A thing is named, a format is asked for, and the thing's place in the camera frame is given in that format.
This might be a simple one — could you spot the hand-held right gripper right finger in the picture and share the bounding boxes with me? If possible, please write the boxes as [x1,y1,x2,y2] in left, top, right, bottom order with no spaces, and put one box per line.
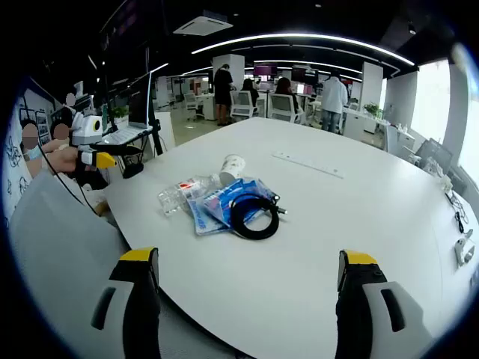
[335,249,435,359]

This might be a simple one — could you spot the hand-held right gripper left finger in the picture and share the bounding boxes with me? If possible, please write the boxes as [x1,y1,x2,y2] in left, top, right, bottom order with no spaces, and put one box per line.
[89,246,162,359]

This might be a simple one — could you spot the clear plastic water bottle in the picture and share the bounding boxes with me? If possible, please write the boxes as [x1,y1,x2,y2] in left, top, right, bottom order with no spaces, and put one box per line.
[156,172,222,218]

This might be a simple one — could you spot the blue plastic snack bag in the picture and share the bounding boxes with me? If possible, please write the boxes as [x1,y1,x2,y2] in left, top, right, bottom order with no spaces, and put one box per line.
[188,194,235,237]

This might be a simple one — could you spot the white paper cup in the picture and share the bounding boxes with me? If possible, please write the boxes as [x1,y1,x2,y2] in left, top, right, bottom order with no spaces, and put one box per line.
[218,153,246,186]

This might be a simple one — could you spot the blue plastic wrapper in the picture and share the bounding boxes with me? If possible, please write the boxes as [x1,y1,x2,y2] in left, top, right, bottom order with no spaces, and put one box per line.
[204,177,280,230]

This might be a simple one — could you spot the person's left hand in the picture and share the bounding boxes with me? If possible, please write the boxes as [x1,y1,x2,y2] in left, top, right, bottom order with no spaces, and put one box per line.
[55,146,88,175]

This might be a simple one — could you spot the black stand base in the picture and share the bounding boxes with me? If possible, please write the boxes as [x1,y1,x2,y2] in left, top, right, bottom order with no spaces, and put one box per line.
[122,162,145,180]

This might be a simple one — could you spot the black tripod stand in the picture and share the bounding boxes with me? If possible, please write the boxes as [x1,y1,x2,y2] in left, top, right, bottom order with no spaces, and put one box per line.
[141,44,165,156]

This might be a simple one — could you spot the white office chair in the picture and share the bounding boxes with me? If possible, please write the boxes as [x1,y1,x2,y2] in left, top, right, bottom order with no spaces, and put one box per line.
[269,93,302,124]
[230,90,260,121]
[183,92,205,121]

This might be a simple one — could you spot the white table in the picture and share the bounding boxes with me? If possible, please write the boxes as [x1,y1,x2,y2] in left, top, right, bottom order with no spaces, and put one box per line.
[103,116,479,359]

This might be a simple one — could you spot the person's white shirt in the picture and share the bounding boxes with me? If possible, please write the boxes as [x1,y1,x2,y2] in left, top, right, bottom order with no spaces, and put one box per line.
[9,171,130,337]

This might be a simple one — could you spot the small white device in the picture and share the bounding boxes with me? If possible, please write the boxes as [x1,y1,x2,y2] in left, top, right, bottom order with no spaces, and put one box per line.
[454,230,476,267]

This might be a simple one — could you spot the ceiling air conditioner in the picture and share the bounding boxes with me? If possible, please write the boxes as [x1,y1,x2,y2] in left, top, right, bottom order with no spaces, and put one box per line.
[172,10,234,37]

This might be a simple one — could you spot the white power strip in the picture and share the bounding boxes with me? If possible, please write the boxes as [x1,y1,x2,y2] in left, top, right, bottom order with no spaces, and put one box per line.
[272,150,344,180]

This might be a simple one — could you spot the black monitor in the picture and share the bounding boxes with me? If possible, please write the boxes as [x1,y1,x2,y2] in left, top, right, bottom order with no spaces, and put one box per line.
[415,137,454,171]

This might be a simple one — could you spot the white low cabinet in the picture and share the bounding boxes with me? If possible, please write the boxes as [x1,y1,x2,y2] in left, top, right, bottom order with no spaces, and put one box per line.
[344,111,377,136]

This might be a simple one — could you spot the curved ceiling light strip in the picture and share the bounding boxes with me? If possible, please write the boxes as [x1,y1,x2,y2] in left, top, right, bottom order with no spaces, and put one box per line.
[190,32,416,67]

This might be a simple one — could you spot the wall poster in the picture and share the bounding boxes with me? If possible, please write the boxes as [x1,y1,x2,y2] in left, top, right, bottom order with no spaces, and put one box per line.
[20,95,50,145]

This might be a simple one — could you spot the thin black cable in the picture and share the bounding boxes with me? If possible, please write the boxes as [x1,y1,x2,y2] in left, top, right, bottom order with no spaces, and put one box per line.
[38,148,97,217]

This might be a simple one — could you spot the white pedestal cabinet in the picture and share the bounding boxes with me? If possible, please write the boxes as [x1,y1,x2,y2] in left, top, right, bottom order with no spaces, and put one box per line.
[153,111,177,150]

